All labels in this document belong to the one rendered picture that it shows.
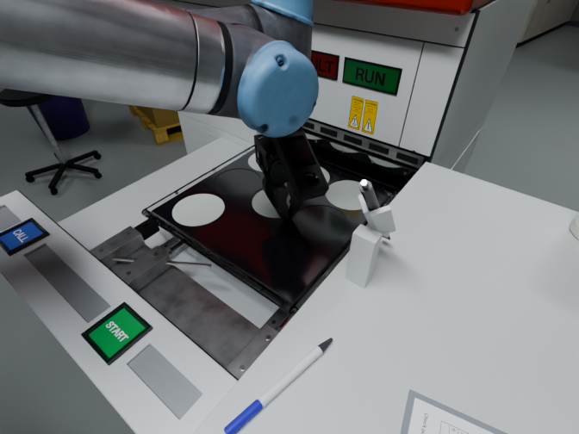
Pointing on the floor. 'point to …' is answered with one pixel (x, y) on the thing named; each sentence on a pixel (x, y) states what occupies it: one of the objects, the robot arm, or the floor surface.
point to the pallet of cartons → (158, 122)
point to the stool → (11, 98)
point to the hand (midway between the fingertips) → (289, 216)
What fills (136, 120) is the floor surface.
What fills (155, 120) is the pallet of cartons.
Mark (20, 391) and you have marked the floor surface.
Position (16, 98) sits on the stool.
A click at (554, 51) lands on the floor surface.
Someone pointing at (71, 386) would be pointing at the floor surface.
